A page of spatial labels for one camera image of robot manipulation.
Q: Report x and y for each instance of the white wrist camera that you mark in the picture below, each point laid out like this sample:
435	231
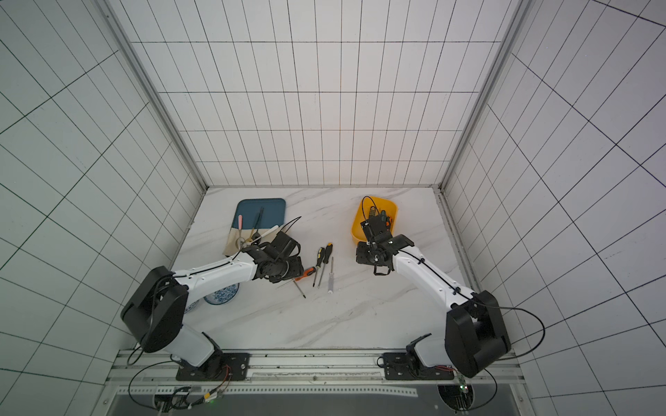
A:
283	246
376	230

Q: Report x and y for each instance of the black yellow phillips screwdriver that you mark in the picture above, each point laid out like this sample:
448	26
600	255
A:
320	260

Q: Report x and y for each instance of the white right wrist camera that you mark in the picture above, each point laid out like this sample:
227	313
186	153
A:
376	230

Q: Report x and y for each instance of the teal plastic tray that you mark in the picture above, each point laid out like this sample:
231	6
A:
274	213

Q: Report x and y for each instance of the yellow plastic storage box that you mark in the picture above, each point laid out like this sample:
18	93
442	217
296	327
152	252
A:
368	205

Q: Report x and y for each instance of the large orange grey screwdriver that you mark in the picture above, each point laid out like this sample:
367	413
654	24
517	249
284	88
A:
299	290

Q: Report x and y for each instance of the white handled utensil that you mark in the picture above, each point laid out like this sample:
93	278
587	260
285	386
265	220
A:
261	235

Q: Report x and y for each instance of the pink handled spoon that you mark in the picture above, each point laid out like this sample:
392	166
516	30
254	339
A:
240	239

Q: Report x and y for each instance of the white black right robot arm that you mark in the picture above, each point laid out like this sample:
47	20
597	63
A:
475	331

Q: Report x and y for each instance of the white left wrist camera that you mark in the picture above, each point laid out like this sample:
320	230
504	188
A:
283	246

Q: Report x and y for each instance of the black screwdriver yellow cap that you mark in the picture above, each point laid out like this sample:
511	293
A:
325	260

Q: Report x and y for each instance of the black slim utensil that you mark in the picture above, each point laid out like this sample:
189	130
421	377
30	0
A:
258	219

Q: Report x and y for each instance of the small clear handled screwdriver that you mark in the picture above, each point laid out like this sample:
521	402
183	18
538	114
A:
331	278

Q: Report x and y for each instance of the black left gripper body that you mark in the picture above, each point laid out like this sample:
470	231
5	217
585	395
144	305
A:
286	269

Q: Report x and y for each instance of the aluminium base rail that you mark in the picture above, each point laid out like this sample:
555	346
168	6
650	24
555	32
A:
391	371

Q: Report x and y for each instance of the beige linen cloth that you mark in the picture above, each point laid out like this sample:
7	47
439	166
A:
230	248

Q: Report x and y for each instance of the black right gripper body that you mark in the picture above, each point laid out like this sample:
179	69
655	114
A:
372	255

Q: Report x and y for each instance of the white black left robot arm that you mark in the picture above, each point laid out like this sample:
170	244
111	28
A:
155	313

